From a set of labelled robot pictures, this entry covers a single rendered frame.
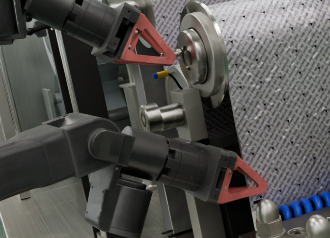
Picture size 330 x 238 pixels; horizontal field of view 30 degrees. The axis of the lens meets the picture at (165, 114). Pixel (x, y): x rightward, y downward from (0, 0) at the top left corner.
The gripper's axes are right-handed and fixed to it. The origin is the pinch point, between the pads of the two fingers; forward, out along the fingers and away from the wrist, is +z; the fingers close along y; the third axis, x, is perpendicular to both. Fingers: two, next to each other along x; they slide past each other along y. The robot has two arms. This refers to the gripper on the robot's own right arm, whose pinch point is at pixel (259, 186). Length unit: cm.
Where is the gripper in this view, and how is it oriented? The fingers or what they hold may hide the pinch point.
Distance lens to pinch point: 82.2
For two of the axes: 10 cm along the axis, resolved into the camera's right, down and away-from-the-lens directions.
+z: 9.0, 2.7, 3.3
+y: 3.2, 0.8, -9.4
